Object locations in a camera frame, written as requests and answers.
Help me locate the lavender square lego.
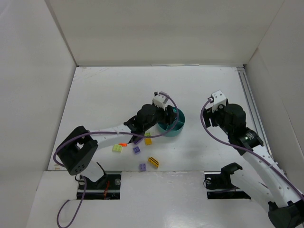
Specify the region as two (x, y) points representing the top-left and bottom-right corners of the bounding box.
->
(139, 163), (147, 171)
(133, 146), (141, 154)

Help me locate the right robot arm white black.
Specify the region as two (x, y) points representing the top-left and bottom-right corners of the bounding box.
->
(200, 97), (304, 228)

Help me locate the aluminium rail right side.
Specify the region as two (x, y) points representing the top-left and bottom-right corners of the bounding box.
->
(237, 67), (270, 152)

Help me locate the lavender square lego bottom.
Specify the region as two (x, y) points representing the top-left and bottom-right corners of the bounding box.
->
(139, 163), (147, 171)

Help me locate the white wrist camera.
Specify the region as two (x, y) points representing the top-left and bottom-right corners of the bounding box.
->
(209, 90), (228, 113)
(152, 92), (169, 110)

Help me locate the lavender square lego middle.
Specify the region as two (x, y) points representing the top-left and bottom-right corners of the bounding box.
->
(133, 146), (141, 154)

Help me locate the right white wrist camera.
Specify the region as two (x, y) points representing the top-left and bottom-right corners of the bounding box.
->
(209, 90), (228, 113)

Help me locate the teal round divided container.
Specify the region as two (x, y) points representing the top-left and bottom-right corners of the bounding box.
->
(157, 109), (186, 137)

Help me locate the yellow orange square lego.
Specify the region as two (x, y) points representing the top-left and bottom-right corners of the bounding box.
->
(144, 138), (152, 145)

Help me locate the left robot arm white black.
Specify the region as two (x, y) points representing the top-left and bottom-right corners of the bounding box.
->
(53, 104), (178, 185)

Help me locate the light green lego lower left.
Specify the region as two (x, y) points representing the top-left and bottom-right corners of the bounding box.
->
(112, 144), (123, 152)

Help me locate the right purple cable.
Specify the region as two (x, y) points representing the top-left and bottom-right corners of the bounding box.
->
(200, 98), (304, 202)

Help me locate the yellow black striped lego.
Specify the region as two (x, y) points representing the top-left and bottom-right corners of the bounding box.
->
(148, 157), (159, 168)

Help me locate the dark purple long lego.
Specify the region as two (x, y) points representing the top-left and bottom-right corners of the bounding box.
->
(133, 138), (143, 145)

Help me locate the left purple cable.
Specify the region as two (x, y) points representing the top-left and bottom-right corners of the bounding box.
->
(53, 91), (179, 228)

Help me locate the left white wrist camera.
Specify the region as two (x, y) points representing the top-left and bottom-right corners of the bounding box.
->
(152, 92), (169, 110)

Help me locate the purple cable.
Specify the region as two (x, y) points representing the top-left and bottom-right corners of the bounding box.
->
(53, 91), (179, 228)
(200, 98), (304, 202)

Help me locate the orange round lego lower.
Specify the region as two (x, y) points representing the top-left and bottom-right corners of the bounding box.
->
(118, 143), (128, 147)

